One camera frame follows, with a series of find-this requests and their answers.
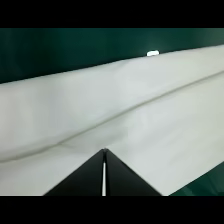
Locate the white shirt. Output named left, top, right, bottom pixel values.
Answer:
left=0, top=44, right=224, bottom=197

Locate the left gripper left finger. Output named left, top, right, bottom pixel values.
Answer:
left=44, top=148, right=106, bottom=197

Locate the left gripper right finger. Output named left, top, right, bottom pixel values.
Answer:
left=104, top=148, right=164, bottom=197

